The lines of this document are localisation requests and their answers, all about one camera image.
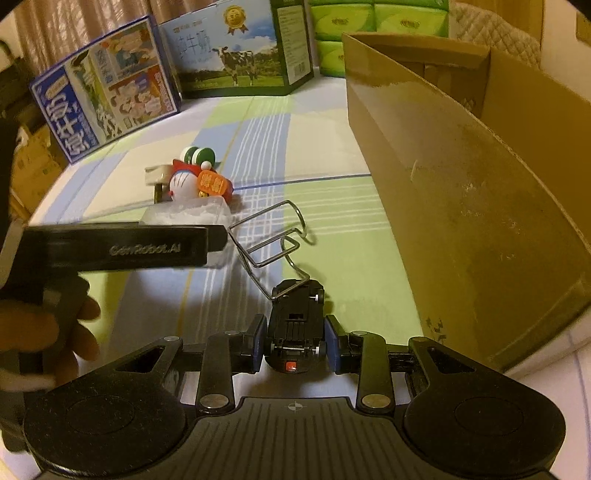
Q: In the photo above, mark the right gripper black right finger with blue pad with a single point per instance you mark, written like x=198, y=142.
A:
x=366, y=355

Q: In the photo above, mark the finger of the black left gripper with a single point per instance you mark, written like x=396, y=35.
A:
x=217, y=237

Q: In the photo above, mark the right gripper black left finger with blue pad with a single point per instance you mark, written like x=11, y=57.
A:
x=227, y=354

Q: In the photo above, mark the clear plastic bag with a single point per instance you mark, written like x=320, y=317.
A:
x=197, y=211

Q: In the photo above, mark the Doraemon figure toy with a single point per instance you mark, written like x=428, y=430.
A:
x=189, y=182

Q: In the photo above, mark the black toy car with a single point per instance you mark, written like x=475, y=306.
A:
x=295, y=339

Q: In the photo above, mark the beige power adapter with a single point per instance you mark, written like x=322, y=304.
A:
x=158, y=178

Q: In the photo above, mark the green white small jar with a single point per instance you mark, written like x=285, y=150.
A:
x=204, y=157

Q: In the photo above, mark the person's left hand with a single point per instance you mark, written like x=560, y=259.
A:
x=28, y=328

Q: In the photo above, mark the plaid bed sheet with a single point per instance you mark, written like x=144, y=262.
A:
x=298, y=148

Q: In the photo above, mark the flattened cardboard boxes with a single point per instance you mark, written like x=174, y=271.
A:
x=38, y=162

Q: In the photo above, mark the black folding cart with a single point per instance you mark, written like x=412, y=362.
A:
x=17, y=102

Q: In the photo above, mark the blue cartoon milk carton box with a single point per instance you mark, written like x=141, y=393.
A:
x=117, y=84

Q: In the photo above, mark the cow picture milk box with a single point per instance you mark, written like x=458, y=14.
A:
x=240, y=48

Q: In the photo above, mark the brown cardboard box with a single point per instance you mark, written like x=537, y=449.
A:
x=482, y=164

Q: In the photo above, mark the pink curtain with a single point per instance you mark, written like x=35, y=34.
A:
x=49, y=31

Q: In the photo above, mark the green tissue pack bundle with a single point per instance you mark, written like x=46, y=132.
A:
x=332, y=19

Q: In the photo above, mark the quilted beige cushion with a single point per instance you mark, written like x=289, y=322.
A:
x=483, y=27

